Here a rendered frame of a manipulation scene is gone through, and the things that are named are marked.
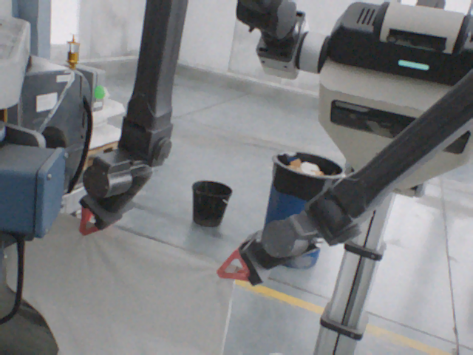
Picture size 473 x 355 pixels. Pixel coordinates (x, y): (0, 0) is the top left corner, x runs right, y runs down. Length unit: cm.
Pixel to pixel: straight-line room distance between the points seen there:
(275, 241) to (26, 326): 112
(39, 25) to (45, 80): 578
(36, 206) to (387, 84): 79
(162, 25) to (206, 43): 875
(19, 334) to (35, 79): 97
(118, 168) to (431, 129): 48
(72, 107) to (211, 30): 844
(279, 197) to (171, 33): 240
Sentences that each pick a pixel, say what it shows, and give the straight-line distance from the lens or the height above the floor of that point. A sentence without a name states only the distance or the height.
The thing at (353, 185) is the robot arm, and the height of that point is 130.
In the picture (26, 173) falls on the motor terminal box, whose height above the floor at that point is 130.
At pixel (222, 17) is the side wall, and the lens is 944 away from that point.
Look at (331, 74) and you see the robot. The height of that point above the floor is 141.
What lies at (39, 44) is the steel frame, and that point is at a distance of 683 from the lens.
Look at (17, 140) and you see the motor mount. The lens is 76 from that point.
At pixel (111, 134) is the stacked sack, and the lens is 458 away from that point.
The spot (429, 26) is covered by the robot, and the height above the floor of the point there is 154.
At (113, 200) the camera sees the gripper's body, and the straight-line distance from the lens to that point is 95.
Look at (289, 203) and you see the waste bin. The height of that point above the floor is 43.
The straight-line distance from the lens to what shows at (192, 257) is 95.
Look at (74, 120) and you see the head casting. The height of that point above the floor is 123.
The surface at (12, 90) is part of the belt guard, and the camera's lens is 67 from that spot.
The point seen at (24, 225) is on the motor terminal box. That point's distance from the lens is 67.
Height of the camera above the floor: 153
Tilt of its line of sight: 20 degrees down
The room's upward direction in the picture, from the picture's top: 11 degrees clockwise
